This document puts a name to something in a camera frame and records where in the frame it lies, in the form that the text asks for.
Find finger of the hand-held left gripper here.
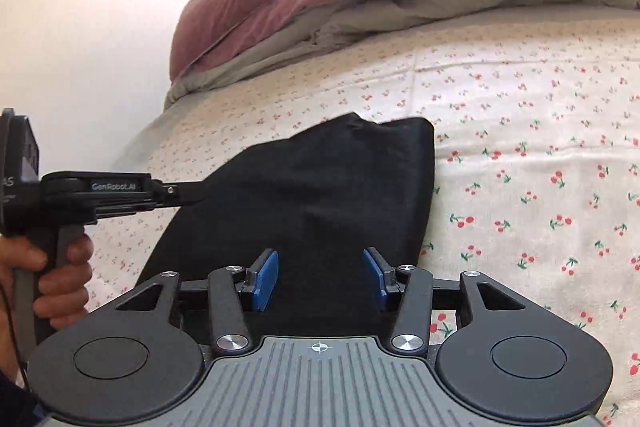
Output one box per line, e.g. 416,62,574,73
159,179,207,208

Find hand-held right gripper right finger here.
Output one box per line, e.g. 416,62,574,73
363,248,527,354

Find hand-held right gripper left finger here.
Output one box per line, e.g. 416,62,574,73
115,248,279,355

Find black pants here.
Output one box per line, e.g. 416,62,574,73
135,112,437,344

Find person's left hand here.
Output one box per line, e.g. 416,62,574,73
0,234,95,333

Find grey fitted mattress cover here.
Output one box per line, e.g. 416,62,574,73
112,104,201,178

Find cherry print bed sheet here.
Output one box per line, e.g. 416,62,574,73
85,13,640,427

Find person's dark clothing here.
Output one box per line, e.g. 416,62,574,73
0,367,40,427

